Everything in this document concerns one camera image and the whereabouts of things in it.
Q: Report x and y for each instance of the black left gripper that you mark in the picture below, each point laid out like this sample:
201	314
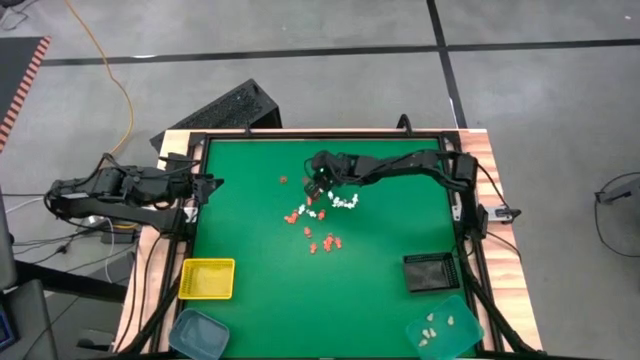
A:
184	187

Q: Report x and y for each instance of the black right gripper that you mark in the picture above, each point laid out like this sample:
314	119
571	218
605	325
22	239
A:
324	181

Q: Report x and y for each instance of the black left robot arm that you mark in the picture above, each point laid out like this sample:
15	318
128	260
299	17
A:
100	192

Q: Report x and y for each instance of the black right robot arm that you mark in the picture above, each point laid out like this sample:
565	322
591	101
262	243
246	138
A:
400	162

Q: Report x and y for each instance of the black perforated computer case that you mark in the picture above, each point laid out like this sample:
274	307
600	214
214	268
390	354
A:
225	110

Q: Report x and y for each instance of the yellow plastic basket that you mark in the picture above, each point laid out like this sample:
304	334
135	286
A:
207	279

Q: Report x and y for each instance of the green table mat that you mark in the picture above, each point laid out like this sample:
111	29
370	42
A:
350	300

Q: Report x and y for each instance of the silver round disc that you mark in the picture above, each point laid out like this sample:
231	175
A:
95	220

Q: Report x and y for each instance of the black plastic basket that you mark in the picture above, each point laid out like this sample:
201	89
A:
430	272

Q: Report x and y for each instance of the blue plastic bin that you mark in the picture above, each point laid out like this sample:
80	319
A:
197	335

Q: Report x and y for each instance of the black metal beam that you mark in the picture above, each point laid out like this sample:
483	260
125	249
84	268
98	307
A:
75	282

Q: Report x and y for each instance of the grey hub box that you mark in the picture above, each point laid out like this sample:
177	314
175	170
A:
500	214

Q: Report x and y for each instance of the black table foot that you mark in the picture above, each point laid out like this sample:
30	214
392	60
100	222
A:
92	342

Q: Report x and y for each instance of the teal plastic bin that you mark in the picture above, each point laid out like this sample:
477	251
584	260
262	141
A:
465	330

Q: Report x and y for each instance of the grey panel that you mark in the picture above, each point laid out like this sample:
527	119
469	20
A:
6	240

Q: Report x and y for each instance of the hazard striped black mat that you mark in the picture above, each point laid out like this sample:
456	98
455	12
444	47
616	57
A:
15	70

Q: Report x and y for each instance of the grey metal mount plate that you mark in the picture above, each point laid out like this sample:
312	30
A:
456	212
189	215

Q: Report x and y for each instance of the black aluminium table frame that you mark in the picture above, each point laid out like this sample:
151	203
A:
325	135

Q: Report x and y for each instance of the black diagonal frame strut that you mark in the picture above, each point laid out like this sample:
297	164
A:
155	320
492	310

